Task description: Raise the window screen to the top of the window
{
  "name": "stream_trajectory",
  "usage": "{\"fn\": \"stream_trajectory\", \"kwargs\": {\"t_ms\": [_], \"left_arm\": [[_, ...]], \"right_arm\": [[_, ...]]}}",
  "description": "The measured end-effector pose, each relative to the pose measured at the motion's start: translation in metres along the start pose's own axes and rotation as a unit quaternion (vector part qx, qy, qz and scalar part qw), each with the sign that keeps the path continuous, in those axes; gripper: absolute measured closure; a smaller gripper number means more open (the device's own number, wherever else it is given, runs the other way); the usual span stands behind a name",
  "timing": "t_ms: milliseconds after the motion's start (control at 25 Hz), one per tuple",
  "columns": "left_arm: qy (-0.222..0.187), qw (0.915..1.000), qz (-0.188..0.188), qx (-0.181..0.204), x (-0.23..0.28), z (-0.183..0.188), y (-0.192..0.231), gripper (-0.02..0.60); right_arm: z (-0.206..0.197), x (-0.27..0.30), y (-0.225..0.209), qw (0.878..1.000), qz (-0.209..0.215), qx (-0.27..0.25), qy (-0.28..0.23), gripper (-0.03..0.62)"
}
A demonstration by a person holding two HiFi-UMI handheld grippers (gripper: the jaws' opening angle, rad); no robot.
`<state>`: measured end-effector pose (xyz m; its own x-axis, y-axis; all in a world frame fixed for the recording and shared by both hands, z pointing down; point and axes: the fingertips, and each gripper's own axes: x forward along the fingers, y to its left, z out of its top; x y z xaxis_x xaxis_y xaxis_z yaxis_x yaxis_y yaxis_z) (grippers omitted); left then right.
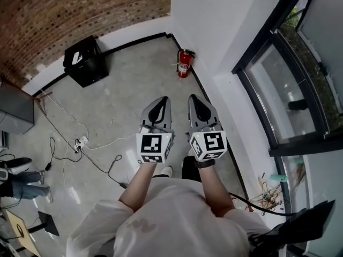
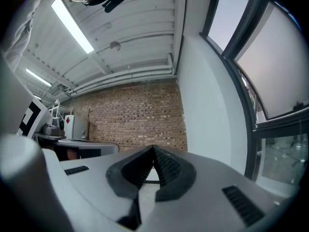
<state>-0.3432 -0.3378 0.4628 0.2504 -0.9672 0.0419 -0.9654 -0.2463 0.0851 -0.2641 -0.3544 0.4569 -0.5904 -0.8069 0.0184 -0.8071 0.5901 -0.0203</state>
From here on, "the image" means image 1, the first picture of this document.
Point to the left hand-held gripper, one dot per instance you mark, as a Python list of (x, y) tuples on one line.
[(154, 147)]

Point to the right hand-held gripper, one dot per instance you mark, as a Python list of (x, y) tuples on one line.
[(209, 144)]

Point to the person's left forearm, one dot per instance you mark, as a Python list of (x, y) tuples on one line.
[(139, 189)]

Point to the person's right forearm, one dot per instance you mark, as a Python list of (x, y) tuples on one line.
[(217, 191)]

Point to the black wristwatch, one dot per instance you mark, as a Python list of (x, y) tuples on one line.
[(205, 164)]

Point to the red fire extinguisher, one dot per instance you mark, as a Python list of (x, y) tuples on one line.
[(183, 64)]

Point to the white shoe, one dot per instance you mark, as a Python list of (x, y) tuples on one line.
[(166, 170)]

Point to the person's black trouser leg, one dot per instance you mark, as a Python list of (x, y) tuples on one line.
[(191, 170)]

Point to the white power strip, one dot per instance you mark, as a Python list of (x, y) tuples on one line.
[(81, 140)]

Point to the black box cabinet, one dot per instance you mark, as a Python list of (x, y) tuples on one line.
[(88, 66)]

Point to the teal plastic cylinder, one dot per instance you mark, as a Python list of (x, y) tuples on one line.
[(278, 178)]

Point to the small white device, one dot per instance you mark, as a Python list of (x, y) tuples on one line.
[(76, 57)]

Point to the person's white shirt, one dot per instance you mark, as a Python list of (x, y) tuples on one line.
[(174, 223)]

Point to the large frosted glass pane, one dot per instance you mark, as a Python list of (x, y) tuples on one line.
[(327, 181)]

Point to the grey cabinet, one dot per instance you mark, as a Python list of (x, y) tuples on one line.
[(16, 111)]

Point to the black stand base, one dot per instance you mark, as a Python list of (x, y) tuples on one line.
[(49, 222)]

